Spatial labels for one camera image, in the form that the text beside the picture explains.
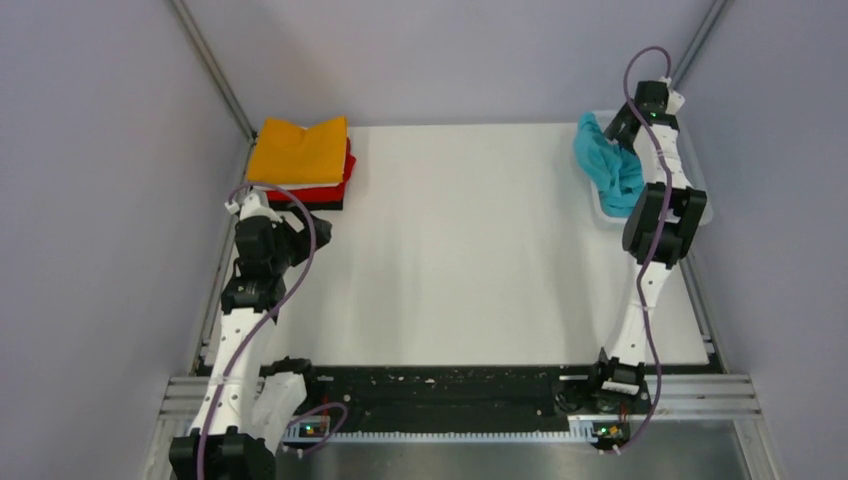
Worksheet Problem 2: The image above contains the right corner metal post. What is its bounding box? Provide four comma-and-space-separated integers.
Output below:
671, 0, 732, 89

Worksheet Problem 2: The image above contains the folded orange t shirt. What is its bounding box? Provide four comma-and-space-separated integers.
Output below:
246, 116, 348, 186

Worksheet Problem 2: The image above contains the left corner metal post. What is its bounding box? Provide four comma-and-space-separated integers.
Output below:
166, 0, 257, 141

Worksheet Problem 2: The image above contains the aluminium frame rail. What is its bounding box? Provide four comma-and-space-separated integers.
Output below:
158, 374, 762, 421

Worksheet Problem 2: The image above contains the white slotted cable duct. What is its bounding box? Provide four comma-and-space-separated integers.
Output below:
281, 420, 598, 446

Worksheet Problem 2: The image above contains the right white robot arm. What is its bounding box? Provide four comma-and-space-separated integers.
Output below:
586, 77, 708, 412

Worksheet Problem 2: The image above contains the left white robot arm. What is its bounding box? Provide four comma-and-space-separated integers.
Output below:
168, 190, 332, 479

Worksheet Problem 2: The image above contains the corner metal post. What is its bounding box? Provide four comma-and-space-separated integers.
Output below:
166, 0, 257, 141
671, 0, 732, 89

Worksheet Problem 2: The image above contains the white plastic basket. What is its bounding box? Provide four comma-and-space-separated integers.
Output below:
577, 111, 706, 230

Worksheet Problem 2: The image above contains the cyan t shirt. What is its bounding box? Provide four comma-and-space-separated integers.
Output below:
573, 112, 645, 218

